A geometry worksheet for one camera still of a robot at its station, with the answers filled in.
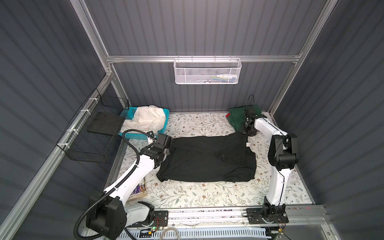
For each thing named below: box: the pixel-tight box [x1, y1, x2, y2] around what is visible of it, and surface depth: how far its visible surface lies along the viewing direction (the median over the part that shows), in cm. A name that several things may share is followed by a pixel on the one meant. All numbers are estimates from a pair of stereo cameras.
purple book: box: [130, 184, 146, 196], surface depth 82 cm
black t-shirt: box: [156, 133, 257, 183], surface depth 93 cm
